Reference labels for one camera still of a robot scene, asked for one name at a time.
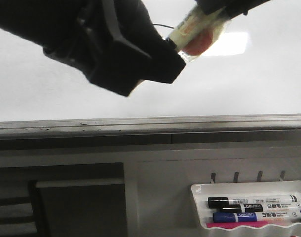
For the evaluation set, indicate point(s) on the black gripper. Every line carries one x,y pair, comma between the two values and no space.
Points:
55,25

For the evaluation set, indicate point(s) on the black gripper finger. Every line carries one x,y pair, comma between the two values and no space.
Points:
123,48
229,8

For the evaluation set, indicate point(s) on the white whiteboard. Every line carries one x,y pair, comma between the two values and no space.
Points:
252,72

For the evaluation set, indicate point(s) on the white plastic marker tray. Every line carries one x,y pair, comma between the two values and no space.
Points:
201,193

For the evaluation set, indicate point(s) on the black capped marker top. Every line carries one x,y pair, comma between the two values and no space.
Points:
214,202

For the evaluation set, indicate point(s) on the black capped marker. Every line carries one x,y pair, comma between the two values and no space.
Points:
260,207
214,202

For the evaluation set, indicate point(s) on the pink eraser strip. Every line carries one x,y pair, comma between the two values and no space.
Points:
233,225

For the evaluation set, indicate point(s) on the black capped marker middle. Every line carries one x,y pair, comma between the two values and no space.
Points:
260,207

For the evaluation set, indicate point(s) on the blue capped marker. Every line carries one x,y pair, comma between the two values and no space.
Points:
293,216

